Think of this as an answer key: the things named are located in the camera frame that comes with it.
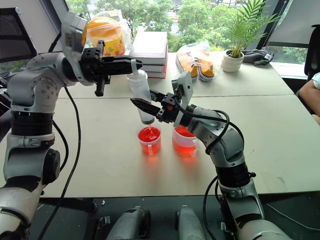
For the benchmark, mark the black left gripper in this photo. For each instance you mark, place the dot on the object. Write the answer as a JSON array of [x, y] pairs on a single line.
[[91, 66]]

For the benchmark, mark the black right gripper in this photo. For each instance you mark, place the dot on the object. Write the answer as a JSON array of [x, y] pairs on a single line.
[[168, 110]]

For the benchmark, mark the clear plastic bottle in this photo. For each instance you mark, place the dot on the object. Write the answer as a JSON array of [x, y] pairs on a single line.
[[141, 85]]

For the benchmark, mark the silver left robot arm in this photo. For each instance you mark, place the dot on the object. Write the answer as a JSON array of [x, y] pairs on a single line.
[[37, 85]]

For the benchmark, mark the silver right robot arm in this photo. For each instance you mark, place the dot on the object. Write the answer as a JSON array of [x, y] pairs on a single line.
[[230, 145]]

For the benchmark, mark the small clear cup red liquid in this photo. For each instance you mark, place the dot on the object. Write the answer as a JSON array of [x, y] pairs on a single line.
[[149, 140]]

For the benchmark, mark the large clear cup red liquid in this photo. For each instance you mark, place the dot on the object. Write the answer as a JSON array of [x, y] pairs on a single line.
[[182, 143]]

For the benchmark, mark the thin white red book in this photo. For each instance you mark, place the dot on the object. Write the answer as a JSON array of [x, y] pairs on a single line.
[[156, 68], [157, 74]]

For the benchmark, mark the yellow container in plastic bag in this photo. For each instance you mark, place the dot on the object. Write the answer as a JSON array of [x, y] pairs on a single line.
[[112, 35]]

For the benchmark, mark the thick white book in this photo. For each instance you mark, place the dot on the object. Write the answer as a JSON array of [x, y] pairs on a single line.
[[150, 47]]

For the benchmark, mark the yellow white sneaker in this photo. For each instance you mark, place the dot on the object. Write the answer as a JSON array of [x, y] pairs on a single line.
[[194, 70], [207, 70]]

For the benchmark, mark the clear plastic shoe bag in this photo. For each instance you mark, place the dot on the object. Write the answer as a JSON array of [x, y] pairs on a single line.
[[190, 52]]

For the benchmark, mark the palm plant in white pot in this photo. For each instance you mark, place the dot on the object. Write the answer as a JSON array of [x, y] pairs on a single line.
[[235, 45]]

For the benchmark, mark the black mesh chair back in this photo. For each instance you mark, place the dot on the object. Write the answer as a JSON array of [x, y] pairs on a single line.
[[13, 35]]

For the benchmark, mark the grey cloth bundle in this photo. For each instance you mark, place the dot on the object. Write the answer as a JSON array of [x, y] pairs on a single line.
[[257, 56]]

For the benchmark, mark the grey rounded robot leg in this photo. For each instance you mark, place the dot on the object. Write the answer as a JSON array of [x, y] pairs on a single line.
[[130, 225], [190, 223]]

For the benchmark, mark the seated person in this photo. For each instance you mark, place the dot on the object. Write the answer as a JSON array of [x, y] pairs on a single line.
[[310, 92]]

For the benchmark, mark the black office chair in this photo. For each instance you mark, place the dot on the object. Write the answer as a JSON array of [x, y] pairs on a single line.
[[313, 50]]

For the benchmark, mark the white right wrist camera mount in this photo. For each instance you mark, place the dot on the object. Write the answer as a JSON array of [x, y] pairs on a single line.
[[186, 87]]

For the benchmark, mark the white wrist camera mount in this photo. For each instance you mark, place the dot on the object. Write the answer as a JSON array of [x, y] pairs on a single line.
[[186, 87], [71, 32]]

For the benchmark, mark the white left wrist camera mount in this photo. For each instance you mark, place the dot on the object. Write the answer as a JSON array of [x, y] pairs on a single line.
[[71, 32]]

